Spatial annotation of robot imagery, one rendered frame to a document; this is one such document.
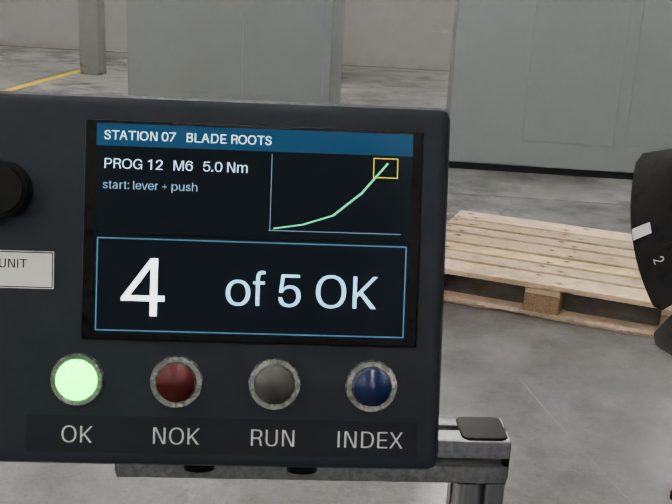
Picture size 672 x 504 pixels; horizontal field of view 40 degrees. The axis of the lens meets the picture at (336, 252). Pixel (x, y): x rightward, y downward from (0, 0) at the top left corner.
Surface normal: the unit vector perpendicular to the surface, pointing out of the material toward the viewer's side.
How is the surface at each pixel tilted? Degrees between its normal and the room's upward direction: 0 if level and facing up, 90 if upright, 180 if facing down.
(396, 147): 75
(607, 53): 90
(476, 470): 90
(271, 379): 70
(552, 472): 0
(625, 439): 0
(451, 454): 90
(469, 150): 90
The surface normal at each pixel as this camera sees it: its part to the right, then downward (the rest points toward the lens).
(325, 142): 0.05, 0.04
